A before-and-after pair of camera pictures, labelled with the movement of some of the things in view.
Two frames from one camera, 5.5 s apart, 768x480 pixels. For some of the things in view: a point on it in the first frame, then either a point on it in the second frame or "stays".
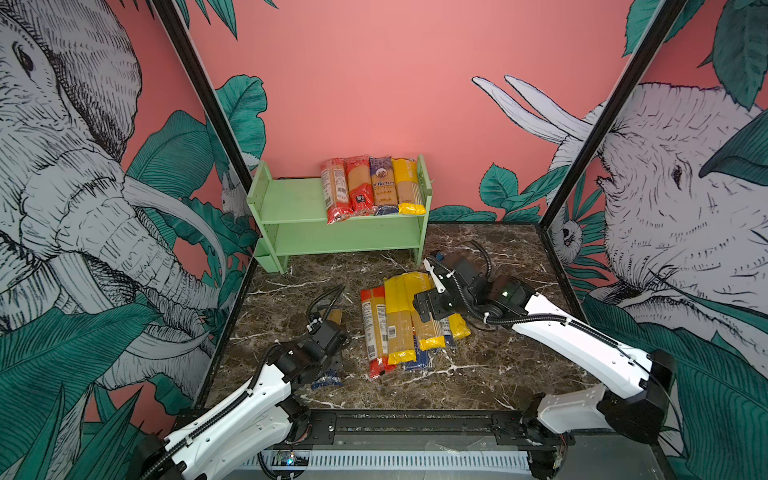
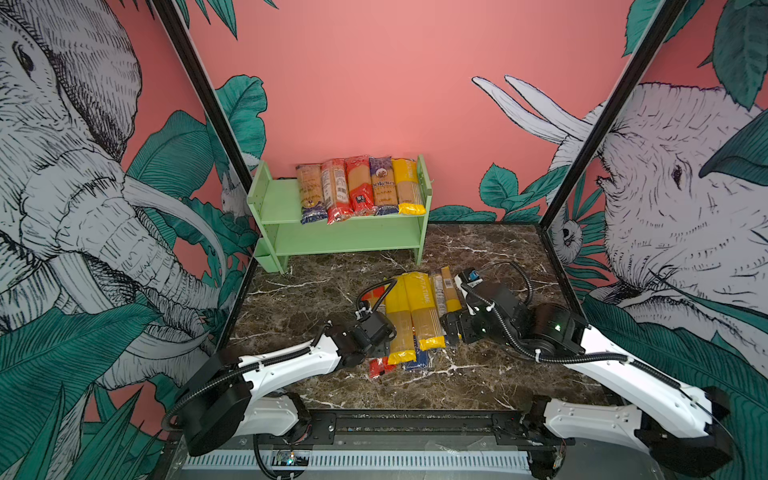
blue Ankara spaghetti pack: x=383 y=183 stays
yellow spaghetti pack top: x=410 y=200 stays
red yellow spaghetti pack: x=360 y=188 stays
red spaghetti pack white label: x=334 y=176 stays
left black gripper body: x=321 y=365 → x=382 y=351
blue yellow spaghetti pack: x=332 y=379 → x=309 y=176
